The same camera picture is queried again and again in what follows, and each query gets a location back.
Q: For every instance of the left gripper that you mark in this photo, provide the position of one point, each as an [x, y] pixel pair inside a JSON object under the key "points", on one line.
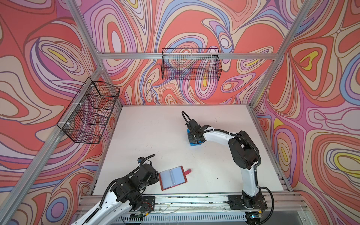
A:
{"points": [[154, 177]]}

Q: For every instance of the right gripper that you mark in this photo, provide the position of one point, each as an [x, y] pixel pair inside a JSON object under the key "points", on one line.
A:
{"points": [[191, 134]]}

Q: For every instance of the blue plastic tray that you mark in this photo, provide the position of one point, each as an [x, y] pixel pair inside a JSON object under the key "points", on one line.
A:
{"points": [[194, 141]]}

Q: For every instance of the red leather card holder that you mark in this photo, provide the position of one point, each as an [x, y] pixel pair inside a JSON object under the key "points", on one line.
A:
{"points": [[173, 177]]}

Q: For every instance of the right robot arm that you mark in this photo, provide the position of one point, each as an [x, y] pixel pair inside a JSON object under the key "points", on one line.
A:
{"points": [[245, 155]]}

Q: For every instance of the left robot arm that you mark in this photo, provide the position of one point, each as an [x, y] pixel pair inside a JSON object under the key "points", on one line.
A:
{"points": [[124, 195]]}

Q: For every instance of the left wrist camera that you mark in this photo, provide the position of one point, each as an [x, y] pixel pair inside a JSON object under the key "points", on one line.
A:
{"points": [[140, 160]]}

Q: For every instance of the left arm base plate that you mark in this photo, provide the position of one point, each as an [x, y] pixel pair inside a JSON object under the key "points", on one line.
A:
{"points": [[144, 204]]}

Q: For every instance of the black wire basket back wall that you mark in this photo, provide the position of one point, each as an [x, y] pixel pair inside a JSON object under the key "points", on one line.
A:
{"points": [[191, 63]]}

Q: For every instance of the black wire basket wall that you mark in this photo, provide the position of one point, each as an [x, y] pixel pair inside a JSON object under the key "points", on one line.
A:
{"points": [[191, 63], [86, 118]]}

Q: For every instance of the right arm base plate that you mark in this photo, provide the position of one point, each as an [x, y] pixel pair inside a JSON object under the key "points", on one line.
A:
{"points": [[245, 202]]}

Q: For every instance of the black wire basket left wall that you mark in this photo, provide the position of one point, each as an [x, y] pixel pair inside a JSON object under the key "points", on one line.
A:
{"points": [[86, 118]]}

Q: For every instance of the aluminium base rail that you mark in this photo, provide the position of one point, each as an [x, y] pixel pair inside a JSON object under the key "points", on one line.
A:
{"points": [[284, 208]]}

